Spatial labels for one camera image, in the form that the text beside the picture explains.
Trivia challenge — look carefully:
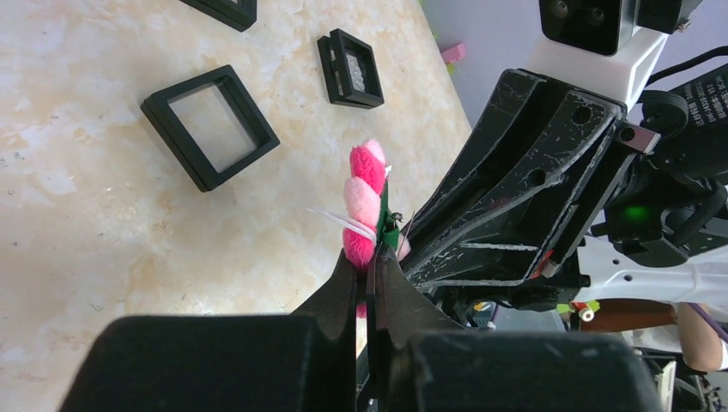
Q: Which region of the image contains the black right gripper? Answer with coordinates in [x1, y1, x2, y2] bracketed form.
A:
[403, 66, 727, 312]

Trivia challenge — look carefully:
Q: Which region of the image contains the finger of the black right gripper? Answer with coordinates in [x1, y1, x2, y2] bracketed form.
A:
[408, 70, 569, 251]

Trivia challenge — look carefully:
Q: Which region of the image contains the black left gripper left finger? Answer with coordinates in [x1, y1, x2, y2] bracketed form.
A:
[61, 257, 357, 411]

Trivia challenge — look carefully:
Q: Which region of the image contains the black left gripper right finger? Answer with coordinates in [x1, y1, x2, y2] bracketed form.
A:
[367, 245, 662, 411]

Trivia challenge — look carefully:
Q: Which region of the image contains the pink flower brooch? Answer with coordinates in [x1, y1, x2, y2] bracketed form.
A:
[306, 138, 414, 319]

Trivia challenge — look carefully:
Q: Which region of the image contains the white silver brooch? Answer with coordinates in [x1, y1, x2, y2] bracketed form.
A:
[346, 52, 367, 92]

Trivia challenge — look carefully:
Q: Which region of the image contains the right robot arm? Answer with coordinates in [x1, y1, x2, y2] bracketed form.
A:
[402, 70, 727, 311]

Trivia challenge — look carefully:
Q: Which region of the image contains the green pink toy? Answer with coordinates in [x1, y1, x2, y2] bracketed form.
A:
[433, 33, 468, 76]

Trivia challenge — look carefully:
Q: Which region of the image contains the person in background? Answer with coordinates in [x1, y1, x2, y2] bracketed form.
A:
[676, 303, 727, 373]

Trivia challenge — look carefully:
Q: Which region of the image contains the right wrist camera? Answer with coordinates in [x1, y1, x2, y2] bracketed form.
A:
[525, 0, 700, 108]

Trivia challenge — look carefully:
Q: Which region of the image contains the black square frame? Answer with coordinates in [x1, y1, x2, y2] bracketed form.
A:
[141, 65, 280, 192]
[317, 28, 385, 110]
[181, 0, 258, 33]

